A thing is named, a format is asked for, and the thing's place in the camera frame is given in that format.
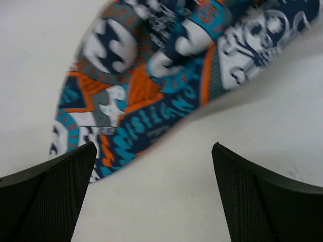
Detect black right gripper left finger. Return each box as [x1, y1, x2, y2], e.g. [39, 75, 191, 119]
[1, 142, 97, 241]

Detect colourful patterned shorts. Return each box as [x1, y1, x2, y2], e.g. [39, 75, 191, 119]
[49, 1, 322, 183]

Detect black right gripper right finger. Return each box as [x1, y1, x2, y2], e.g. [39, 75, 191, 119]
[212, 143, 322, 242]

